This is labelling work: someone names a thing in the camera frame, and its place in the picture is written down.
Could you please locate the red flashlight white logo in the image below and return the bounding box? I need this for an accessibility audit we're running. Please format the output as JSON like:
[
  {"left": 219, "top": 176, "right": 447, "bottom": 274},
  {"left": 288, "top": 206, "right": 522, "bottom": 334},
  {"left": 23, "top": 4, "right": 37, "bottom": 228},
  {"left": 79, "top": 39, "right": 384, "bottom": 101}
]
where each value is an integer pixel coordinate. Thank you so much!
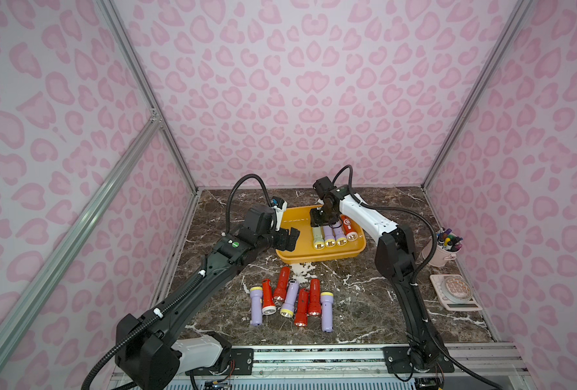
[{"left": 341, "top": 214, "right": 359, "bottom": 242}]

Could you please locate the purple flashlight yellow top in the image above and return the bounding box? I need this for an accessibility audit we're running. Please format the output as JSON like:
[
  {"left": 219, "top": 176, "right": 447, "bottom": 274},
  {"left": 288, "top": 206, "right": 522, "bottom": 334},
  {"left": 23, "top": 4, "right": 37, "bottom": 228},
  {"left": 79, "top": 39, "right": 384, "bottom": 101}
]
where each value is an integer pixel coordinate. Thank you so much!
[{"left": 320, "top": 292, "right": 334, "bottom": 333}]

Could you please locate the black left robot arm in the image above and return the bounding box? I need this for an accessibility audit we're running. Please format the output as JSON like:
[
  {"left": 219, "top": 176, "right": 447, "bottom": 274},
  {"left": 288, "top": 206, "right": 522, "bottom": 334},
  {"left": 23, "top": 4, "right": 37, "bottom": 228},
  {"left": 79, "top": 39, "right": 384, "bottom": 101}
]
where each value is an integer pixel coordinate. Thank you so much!
[{"left": 81, "top": 196, "right": 300, "bottom": 389}]

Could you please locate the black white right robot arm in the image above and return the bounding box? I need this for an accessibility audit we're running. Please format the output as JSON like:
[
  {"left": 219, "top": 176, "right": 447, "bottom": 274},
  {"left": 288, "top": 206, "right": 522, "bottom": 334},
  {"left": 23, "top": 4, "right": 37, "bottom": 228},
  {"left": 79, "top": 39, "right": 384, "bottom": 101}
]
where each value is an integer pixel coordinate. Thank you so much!
[{"left": 313, "top": 164, "right": 502, "bottom": 389}]

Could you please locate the yellow plastic storage tray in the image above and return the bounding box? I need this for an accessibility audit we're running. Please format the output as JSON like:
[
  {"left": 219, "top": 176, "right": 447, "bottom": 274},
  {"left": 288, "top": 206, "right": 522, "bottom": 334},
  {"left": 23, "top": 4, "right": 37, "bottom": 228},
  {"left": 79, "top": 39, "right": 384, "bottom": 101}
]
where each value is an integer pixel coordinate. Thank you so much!
[{"left": 276, "top": 206, "right": 367, "bottom": 264}]

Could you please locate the red flashlight white head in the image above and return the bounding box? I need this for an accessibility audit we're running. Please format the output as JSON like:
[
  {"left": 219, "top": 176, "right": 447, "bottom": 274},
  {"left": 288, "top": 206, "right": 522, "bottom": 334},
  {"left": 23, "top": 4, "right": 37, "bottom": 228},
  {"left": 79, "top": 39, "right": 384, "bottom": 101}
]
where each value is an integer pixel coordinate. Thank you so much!
[{"left": 262, "top": 279, "right": 277, "bottom": 315}]

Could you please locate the pink pen holder cup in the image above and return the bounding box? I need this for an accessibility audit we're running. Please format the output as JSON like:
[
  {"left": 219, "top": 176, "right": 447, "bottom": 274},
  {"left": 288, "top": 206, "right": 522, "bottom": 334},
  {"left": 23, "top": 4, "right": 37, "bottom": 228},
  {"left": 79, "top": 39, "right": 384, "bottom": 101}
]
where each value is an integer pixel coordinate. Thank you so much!
[{"left": 421, "top": 228, "right": 463, "bottom": 267}]

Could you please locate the white kitchen scale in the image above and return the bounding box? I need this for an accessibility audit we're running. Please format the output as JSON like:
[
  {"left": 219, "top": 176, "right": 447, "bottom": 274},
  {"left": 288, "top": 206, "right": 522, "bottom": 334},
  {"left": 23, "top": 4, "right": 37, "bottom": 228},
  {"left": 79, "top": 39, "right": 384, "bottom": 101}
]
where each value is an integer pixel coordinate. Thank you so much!
[{"left": 430, "top": 275, "right": 482, "bottom": 312}]

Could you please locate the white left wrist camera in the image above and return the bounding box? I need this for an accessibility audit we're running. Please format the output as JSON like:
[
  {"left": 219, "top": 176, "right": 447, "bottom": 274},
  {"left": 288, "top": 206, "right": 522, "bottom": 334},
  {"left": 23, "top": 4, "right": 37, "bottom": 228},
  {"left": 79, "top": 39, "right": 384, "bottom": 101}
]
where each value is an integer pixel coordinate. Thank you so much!
[{"left": 271, "top": 196, "right": 288, "bottom": 231}]

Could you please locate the purple flashlight yellow ring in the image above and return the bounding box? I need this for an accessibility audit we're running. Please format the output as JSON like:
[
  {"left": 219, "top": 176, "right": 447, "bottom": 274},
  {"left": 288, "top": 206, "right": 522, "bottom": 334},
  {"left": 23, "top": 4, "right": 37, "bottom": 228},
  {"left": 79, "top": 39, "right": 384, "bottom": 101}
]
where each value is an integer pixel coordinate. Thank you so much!
[{"left": 279, "top": 279, "right": 300, "bottom": 319}]

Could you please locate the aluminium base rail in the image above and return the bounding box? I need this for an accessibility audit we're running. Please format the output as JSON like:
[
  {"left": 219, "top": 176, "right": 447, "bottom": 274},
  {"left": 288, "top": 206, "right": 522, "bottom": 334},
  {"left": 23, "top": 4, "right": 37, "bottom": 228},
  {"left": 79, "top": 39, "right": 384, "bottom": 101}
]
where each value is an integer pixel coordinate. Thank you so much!
[{"left": 105, "top": 342, "right": 533, "bottom": 390}]

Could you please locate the aluminium diagonal frame bar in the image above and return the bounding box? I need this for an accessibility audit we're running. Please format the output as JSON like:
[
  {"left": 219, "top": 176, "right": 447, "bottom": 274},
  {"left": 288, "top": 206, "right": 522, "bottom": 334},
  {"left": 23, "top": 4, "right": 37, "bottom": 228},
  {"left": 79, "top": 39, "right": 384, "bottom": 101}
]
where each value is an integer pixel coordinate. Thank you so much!
[{"left": 0, "top": 113, "right": 163, "bottom": 386}]

